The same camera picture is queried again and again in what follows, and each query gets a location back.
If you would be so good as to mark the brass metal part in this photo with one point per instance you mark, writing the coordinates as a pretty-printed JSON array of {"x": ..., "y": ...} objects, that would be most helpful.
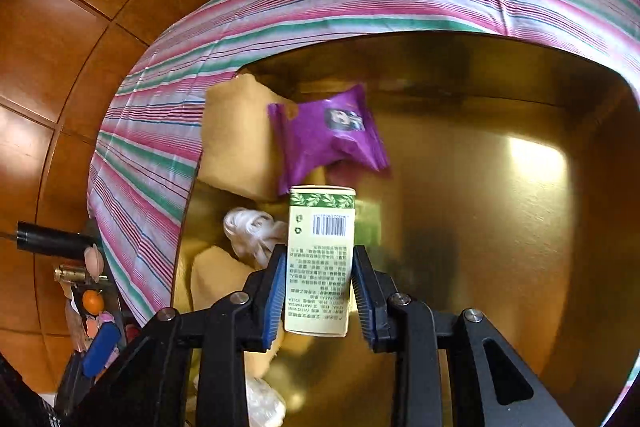
[{"x": 75, "y": 276}]

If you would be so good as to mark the pink toy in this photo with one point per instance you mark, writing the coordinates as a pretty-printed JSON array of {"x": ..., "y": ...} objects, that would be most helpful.
[{"x": 93, "y": 259}]

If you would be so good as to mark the small orange fruit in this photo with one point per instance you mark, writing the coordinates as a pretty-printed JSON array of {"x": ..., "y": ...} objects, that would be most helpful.
[{"x": 92, "y": 300}]

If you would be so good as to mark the blue tube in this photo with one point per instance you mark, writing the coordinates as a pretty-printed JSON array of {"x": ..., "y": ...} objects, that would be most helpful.
[{"x": 102, "y": 349}]

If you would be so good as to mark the purple snack packet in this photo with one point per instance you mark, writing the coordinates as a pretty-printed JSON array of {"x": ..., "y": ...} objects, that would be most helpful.
[{"x": 325, "y": 142}]

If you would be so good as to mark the wooden wardrobe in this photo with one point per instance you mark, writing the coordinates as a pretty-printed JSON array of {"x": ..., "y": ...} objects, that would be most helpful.
[{"x": 60, "y": 57}]

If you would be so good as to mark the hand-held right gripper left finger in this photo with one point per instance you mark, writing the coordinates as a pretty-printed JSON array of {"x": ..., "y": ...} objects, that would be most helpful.
[{"x": 275, "y": 302}]

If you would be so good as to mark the black cylinder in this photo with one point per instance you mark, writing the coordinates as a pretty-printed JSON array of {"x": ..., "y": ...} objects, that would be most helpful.
[{"x": 50, "y": 239}]

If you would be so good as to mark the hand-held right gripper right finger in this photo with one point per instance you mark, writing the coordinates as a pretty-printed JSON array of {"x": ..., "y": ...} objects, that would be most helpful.
[{"x": 362, "y": 302}]

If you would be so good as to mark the clear plastic wrapper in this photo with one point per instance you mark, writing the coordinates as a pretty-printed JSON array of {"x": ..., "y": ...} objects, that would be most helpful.
[{"x": 265, "y": 402}]

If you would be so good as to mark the gold metal tin box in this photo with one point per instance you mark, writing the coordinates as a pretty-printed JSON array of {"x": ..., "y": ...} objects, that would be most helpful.
[{"x": 500, "y": 232}]

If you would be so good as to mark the white cotton bundle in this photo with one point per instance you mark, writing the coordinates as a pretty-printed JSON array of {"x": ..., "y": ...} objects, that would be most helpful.
[{"x": 250, "y": 232}]

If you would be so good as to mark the striped pink green tablecloth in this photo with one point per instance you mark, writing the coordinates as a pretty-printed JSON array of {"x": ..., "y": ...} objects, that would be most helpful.
[{"x": 350, "y": 7}]

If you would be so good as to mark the green white carton box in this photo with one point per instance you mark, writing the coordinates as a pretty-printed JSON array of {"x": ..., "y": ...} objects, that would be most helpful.
[{"x": 320, "y": 257}]

